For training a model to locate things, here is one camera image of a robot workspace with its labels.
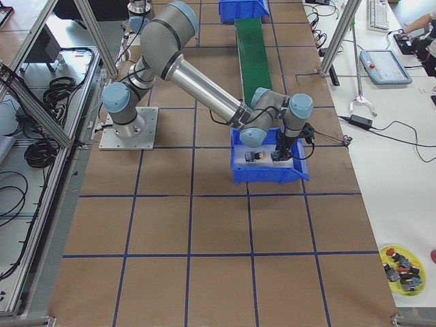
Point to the blue source bin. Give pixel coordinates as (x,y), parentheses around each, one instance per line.
(230,10)

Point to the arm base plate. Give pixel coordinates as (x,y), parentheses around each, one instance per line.
(130,39)
(136,136)

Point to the aluminium profile post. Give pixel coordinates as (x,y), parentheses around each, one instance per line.
(344,24)

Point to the yellow mushroom push button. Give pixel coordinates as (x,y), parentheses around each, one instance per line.
(253,156)

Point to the teach pendant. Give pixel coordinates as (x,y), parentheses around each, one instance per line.
(384,67)

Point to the black power adapter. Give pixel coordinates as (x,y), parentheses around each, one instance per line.
(360,121)

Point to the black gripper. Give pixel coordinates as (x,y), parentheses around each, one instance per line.
(283,142)

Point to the white foam pad destination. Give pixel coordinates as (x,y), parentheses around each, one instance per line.
(240,162)

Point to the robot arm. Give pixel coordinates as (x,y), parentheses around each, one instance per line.
(162,41)
(141,12)

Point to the green conveyor belt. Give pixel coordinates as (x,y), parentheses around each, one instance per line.
(254,68)

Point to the yellow plate of buttons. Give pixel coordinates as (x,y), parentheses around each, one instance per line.
(403,270)

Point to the blue destination bin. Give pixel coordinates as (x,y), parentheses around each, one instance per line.
(265,174)

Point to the white keyboard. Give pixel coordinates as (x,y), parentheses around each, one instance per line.
(377,15)

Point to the red mushroom push button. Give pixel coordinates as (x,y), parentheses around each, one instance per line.
(276,157)

